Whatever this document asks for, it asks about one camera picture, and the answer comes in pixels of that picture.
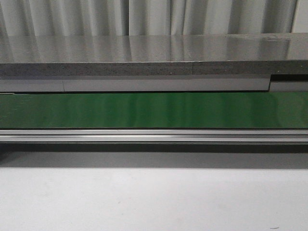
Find green conveyor belt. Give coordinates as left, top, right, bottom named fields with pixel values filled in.
left=0, top=92, right=308, bottom=129

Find grey pleated curtain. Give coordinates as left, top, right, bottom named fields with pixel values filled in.
left=0, top=0, right=308, bottom=37

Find grey rear conveyor rail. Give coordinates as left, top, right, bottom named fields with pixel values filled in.
left=0, top=74, right=308, bottom=93

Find aluminium front conveyor rail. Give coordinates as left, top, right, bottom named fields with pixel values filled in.
left=0, top=128, right=308, bottom=143

